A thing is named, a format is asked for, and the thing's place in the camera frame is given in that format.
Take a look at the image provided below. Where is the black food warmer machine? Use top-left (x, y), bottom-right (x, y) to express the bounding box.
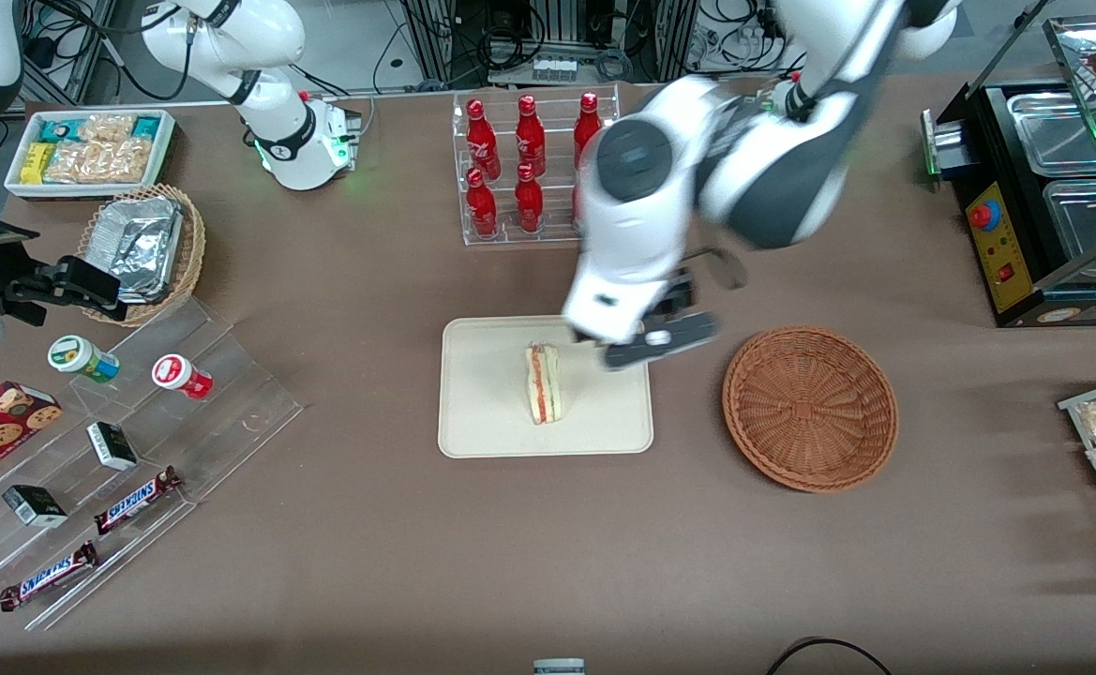
top-left (921, 14), bottom-right (1096, 329)

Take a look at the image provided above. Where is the red lid cup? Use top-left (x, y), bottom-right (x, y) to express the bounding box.
top-left (152, 354), bottom-right (214, 401)

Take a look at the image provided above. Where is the green lid cup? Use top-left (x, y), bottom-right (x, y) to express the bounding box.
top-left (48, 335), bottom-right (121, 384)

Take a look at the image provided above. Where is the clear cracker bag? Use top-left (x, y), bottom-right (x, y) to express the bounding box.
top-left (79, 113), bottom-right (137, 147)
top-left (45, 139), bottom-right (152, 185)

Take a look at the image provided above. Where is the round brown wicker basket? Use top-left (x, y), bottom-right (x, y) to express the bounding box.
top-left (722, 325), bottom-right (899, 494)

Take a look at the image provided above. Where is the steel warmer pan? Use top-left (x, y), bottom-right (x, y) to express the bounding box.
top-left (1042, 178), bottom-right (1096, 262)
top-left (1005, 90), bottom-right (1096, 178)

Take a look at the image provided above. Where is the clear acrylic stepped display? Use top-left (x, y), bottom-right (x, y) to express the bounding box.
top-left (0, 298), bottom-right (305, 632)

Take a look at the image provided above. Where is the black floor cable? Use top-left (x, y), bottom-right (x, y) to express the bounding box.
top-left (765, 637), bottom-right (893, 675)

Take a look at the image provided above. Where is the white rectangular snack bin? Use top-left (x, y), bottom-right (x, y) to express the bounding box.
top-left (4, 109), bottom-right (177, 201)

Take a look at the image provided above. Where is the triangular sandwich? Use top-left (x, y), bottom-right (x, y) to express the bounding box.
top-left (523, 341), bottom-right (565, 427)

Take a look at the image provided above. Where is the light wicker basket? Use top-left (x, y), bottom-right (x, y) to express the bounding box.
top-left (77, 184), bottom-right (207, 327)

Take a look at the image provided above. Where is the small dark carton box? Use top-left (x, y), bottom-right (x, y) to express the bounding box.
top-left (2, 485), bottom-right (68, 528)
top-left (86, 422), bottom-right (139, 472)

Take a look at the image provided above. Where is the cream rectangular plastic tray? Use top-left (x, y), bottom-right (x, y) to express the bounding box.
top-left (438, 315), bottom-right (654, 459)

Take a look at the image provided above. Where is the brown snickers bar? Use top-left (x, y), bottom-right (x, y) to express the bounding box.
top-left (93, 466), bottom-right (183, 535)
top-left (0, 541), bottom-right (99, 612)

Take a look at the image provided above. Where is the silver foil tray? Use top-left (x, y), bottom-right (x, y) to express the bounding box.
top-left (108, 195), bottom-right (184, 304)

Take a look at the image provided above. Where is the clear acrylic bottle rack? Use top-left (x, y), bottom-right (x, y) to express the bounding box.
top-left (452, 84), bottom-right (622, 247)

